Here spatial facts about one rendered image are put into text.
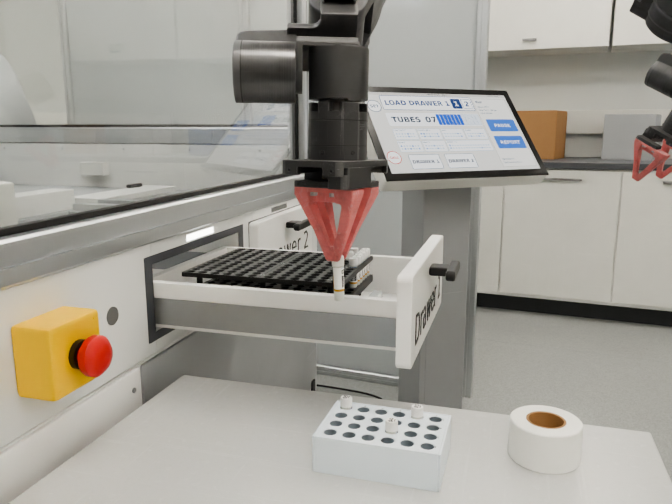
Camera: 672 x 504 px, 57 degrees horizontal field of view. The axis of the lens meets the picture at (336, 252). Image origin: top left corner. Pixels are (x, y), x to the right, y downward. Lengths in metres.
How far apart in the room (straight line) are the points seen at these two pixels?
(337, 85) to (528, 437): 0.38
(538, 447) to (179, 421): 0.39
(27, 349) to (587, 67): 4.07
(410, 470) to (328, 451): 0.08
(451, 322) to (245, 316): 1.15
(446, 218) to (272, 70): 1.24
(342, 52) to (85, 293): 0.37
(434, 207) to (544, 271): 2.11
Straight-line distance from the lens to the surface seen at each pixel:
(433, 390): 1.90
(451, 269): 0.80
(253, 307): 0.77
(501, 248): 3.79
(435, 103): 1.79
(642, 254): 3.77
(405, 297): 0.69
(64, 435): 0.74
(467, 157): 1.71
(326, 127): 0.58
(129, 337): 0.80
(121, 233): 0.78
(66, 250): 0.70
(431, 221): 1.74
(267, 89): 0.59
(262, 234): 1.10
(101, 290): 0.75
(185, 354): 0.92
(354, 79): 0.59
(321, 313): 0.74
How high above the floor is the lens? 1.09
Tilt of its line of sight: 11 degrees down
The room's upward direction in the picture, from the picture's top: straight up
